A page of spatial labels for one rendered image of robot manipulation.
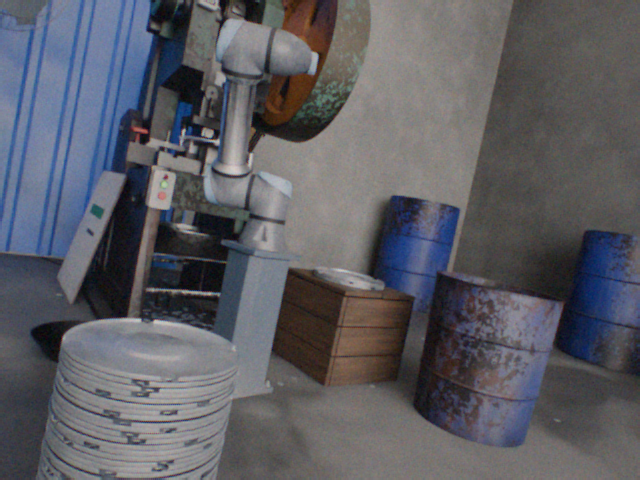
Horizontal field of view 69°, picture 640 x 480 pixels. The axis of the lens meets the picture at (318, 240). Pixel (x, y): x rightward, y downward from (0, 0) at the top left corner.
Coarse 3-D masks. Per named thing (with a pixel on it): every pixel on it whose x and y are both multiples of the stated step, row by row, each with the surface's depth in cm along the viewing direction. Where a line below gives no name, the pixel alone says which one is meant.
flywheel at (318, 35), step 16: (288, 0) 232; (304, 0) 226; (320, 0) 214; (336, 0) 196; (288, 16) 237; (304, 16) 224; (320, 16) 212; (304, 32) 222; (320, 32) 210; (320, 48) 208; (320, 64) 199; (272, 80) 242; (304, 80) 215; (272, 96) 240; (288, 96) 226; (304, 96) 206; (272, 112) 230; (288, 112) 216
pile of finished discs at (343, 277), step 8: (320, 272) 182; (328, 272) 187; (336, 272) 188; (344, 272) 200; (352, 272) 202; (328, 280) 177; (336, 280) 175; (344, 280) 180; (352, 280) 174; (360, 280) 183; (368, 280) 188; (376, 280) 194; (368, 288) 176; (376, 288) 178
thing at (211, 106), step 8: (216, 64) 195; (216, 72) 196; (208, 80) 194; (216, 80) 196; (224, 80) 198; (208, 88) 194; (216, 88) 197; (200, 96) 197; (208, 96) 194; (216, 96) 196; (192, 104) 204; (200, 104) 195; (208, 104) 194; (216, 104) 195; (192, 112) 202; (200, 112) 195; (208, 112) 194; (216, 112) 195; (216, 120) 199
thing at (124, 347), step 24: (72, 336) 77; (96, 336) 79; (120, 336) 82; (144, 336) 82; (168, 336) 85; (192, 336) 90; (216, 336) 92; (96, 360) 69; (120, 360) 71; (144, 360) 73; (168, 360) 75; (192, 360) 77; (216, 360) 80
